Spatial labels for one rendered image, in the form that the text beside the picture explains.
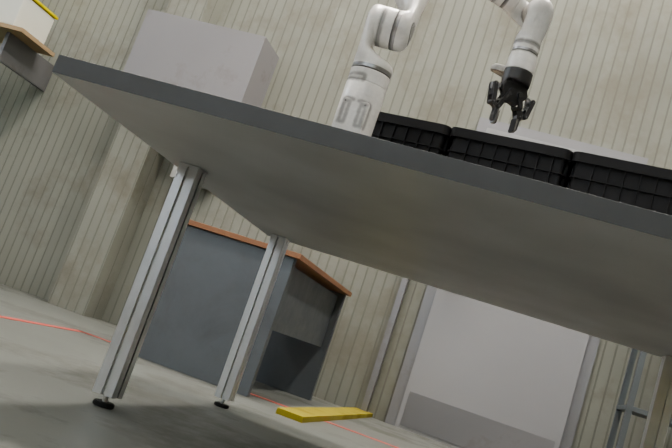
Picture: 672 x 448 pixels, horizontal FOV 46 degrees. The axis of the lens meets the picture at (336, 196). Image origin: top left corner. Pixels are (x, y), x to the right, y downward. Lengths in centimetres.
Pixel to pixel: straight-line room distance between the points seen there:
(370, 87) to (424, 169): 39
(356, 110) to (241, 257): 219
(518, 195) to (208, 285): 264
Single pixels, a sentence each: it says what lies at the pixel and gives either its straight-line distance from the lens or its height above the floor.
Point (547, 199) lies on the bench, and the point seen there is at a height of 67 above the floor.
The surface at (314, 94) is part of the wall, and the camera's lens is 590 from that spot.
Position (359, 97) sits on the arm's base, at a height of 85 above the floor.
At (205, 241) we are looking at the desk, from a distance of 391.
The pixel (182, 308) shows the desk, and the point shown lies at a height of 28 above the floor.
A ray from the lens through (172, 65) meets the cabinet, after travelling 592.
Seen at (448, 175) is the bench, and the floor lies 67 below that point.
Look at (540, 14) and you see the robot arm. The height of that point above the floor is 130.
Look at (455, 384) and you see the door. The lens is 528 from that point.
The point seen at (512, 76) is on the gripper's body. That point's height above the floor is 112.
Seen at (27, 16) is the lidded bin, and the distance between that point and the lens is 636.
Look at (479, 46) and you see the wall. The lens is 589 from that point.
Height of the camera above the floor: 32
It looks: 11 degrees up
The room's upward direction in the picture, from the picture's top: 19 degrees clockwise
